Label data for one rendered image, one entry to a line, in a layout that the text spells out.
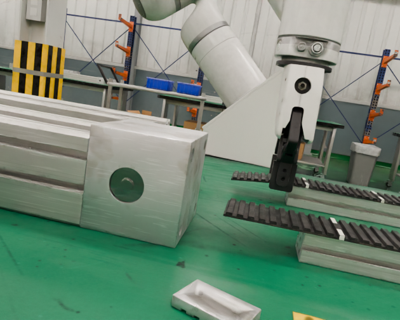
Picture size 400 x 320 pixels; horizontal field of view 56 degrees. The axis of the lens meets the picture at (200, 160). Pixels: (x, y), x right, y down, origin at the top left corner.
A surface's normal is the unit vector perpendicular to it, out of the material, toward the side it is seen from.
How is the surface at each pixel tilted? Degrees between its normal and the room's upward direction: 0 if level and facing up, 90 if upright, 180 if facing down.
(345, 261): 90
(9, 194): 90
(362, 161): 94
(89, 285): 0
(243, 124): 90
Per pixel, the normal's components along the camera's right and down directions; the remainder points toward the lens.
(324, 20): 0.06, 0.19
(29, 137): -0.17, 0.15
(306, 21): -0.38, 0.11
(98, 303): 0.16, -0.97
